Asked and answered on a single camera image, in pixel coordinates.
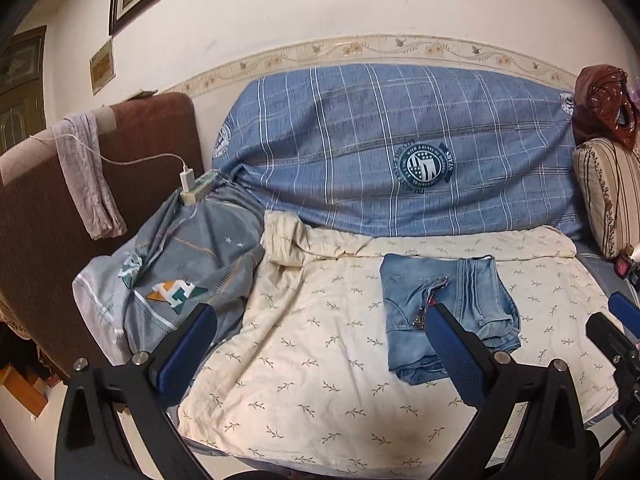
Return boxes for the dark wooden door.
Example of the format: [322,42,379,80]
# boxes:
[0,25,48,156]

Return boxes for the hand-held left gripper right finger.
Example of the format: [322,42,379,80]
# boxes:
[425,302,587,480]

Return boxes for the blue plaid blanket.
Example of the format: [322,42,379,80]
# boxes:
[211,62,591,241]

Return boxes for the brown shiny bag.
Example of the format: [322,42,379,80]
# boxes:
[574,64,640,148]

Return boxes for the brown padded headboard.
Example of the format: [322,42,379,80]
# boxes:
[0,91,206,386]

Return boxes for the striped beige pillow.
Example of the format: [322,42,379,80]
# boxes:
[572,136,640,261]

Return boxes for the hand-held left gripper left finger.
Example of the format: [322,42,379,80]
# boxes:
[54,302,218,480]

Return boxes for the grey printed quilt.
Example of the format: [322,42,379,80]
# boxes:
[72,185,266,368]

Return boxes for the cream leaf-print blanket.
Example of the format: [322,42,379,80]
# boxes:
[177,210,621,463]

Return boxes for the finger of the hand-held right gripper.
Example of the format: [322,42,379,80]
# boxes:
[607,291,640,341]
[586,312,640,376]

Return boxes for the white charger cable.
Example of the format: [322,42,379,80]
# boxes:
[30,127,188,173]

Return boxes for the grey hanging scarf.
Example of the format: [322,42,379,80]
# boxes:
[54,112,128,241]

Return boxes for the white power strip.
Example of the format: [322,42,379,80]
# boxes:
[180,170,217,207]

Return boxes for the blue denim pants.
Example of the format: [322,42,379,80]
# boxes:
[379,255,522,386]

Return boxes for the orange wooden box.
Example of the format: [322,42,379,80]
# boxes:
[0,365,48,418]

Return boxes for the small wall plaque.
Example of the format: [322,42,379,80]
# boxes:
[89,39,117,96]

